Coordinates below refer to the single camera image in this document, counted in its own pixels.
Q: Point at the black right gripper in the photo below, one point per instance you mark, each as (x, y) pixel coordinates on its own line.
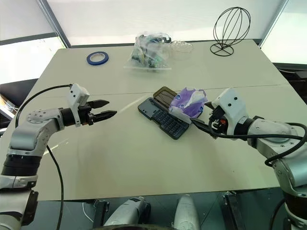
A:
(217, 119)

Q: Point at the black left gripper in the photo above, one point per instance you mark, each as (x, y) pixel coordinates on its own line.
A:
(84, 116)

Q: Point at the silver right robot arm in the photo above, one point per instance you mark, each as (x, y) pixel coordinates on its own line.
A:
(271, 134)

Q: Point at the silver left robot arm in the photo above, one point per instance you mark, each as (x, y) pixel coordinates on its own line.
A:
(28, 136)

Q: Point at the purple tissue pack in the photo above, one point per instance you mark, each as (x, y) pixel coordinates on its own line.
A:
(187, 103)

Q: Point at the black calculator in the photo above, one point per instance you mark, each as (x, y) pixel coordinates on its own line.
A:
(165, 117)

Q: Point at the blue tape roll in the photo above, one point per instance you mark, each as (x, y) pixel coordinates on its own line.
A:
(92, 62)

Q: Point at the clear plastic bowl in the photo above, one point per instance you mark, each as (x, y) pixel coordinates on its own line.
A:
(181, 49)

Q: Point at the clear plastic bag of parts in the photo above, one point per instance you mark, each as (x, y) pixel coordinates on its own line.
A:
(147, 51)

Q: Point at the black side furniture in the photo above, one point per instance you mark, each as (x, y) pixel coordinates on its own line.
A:
(16, 91)
(295, 74)

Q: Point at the silver white robot leg shell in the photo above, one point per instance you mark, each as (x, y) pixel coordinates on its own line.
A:
(129, 210)
(186, 212)

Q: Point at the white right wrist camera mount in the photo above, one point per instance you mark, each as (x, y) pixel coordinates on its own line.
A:
(230, 105)

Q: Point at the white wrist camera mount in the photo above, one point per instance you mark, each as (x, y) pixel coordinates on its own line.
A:
(230, 105)
(77, 95)

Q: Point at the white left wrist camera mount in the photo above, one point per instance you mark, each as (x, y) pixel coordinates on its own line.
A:
(77, 95)

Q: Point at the black metal table bracket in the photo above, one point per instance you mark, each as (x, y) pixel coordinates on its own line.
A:
(230, 208)
(102, 210)

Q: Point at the dark grey window frame post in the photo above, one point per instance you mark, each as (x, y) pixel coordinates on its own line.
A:
(273, 21)
(56, 24)

